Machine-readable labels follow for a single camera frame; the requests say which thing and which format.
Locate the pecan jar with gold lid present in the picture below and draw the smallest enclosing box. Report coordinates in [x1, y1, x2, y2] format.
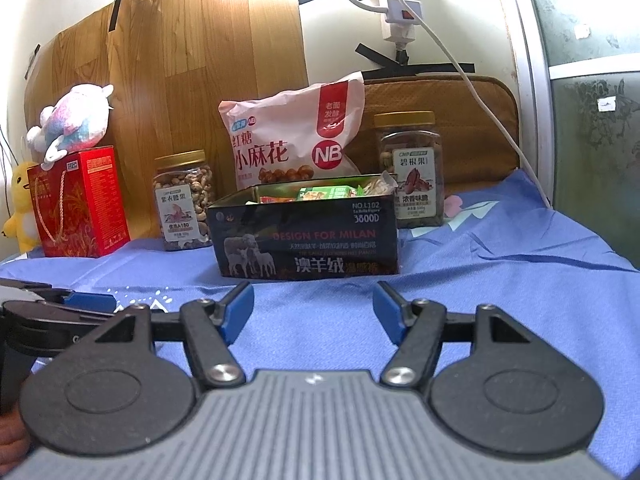
[373, 111, 447, 230]

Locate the pink snack bag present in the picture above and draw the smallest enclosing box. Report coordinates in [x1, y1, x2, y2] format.
[217, 71, 366, 192]

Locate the wood grain board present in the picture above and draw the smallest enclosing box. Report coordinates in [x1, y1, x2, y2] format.
[24, 0, 309, 257]

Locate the brown cushion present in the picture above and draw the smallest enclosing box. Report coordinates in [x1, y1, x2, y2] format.
[345, 75, 521, 187]

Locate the yellow duck plush toy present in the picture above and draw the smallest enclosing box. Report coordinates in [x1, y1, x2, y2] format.
[1, 161, 42, 254]

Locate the glass door with grey frame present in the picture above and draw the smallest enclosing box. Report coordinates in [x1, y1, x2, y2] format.
[497, 0, 640, 266]

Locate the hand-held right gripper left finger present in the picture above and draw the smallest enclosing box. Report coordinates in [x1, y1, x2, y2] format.
[94, 280, 256, 391]

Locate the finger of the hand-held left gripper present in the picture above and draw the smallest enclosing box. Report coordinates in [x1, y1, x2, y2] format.
[0, 301, 117, 362]
[0, 281, 118, 315]

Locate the beige snack packet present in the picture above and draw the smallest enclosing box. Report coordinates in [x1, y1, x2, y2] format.
[359, 171, 398, 197]

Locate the white power strip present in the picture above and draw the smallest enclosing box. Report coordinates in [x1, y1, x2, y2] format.
[376, 0, 425, 45]

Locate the black tape cross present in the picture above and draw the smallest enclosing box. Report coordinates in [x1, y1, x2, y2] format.
[354, 43, 476, 82]

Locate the blue printed blanket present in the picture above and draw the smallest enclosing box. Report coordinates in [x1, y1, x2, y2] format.
[0, 167, 640, 480]

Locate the white cable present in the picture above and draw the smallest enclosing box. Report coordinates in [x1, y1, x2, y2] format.
[390, 0, 557, 211]

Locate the green snack packet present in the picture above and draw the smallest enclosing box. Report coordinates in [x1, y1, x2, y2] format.
[299, 185, 362, 202]

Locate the cashew jar with gold lid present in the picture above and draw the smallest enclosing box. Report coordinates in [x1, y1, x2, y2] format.
[152, 149, 217, 253]

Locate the red gift box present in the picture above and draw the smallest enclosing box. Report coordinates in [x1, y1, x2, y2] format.
[26, 145, 132, 260]

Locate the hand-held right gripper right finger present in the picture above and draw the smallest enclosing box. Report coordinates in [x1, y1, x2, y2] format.
[371, 280, 537, 390]

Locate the dark printed cardboard box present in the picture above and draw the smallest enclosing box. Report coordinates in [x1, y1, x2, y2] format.
[206, 174, 401, 279]

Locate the pastel plush toy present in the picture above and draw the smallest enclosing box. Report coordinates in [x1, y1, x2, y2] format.
[26, 83, 115, 172]

